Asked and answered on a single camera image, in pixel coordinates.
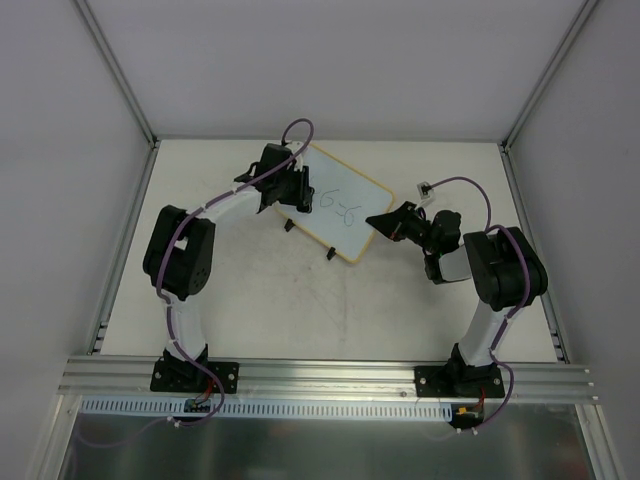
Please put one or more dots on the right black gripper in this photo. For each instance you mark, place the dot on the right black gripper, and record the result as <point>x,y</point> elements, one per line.
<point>401,225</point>

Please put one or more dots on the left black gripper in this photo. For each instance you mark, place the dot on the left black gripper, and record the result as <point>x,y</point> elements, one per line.
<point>302,188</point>

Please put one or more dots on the black whiteboard eraser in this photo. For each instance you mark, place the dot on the black whiteboard eraser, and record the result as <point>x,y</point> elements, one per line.
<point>305,200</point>

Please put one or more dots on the yellow framed small whiteboard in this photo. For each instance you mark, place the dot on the yellow framed small whiteboard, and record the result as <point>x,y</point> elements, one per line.
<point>343,199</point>

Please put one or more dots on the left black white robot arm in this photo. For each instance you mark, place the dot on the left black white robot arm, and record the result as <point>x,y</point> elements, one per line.
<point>179,261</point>

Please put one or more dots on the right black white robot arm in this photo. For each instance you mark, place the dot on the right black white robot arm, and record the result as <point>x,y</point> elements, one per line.
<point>507,276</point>

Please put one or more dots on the left black whiteboard foot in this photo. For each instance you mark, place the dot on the left black whiteboard foot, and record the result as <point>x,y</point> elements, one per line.
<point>289,225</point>

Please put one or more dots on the black whiteboard foot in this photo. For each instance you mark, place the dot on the black whiteboard foot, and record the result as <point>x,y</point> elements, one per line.
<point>331,253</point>
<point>289,225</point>

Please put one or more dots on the right black whiteboard foot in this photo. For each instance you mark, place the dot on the right black whiteboard foot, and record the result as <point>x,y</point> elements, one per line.
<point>331,253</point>

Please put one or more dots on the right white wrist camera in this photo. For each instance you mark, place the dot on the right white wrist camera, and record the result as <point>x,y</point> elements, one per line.
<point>426,194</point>

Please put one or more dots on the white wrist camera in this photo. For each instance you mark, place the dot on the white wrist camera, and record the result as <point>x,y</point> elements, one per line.
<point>299,151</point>
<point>426,194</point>

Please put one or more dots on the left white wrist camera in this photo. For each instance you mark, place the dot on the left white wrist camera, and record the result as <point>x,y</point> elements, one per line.
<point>299,151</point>

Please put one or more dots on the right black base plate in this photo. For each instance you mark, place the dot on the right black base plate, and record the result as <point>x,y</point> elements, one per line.
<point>468,382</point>

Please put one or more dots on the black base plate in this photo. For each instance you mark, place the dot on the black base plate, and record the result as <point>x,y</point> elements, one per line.
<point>468,382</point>
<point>171,375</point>

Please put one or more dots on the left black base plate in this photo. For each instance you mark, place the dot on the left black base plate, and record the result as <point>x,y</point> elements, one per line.
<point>171,375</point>

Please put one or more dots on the white slotted cable duct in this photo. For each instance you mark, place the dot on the white slotted cable duct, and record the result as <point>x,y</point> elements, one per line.
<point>269,409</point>

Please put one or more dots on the aluminium mounting rail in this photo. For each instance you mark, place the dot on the aluminium mounting rail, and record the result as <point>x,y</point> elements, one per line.
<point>328,380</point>

